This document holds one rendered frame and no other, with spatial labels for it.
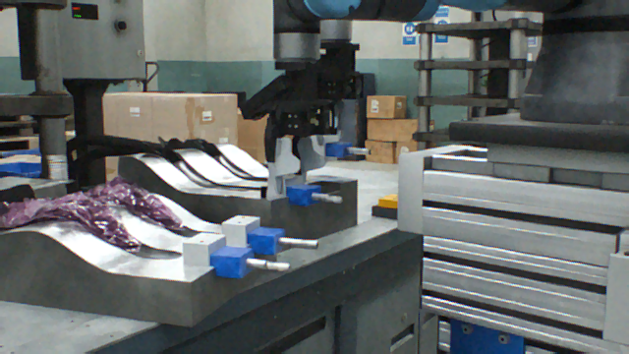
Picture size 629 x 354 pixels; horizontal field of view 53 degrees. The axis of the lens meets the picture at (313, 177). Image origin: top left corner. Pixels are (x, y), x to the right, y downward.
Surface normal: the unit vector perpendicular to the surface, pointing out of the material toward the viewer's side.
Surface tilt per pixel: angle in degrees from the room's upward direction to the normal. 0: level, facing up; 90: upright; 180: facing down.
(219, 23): 90
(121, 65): 90
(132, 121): 83
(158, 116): 79
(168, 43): 90
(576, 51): 73
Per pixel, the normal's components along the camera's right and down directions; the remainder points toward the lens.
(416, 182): -0.63, 0.12
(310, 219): 0.81, 0.09
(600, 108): -0.34, 0.15
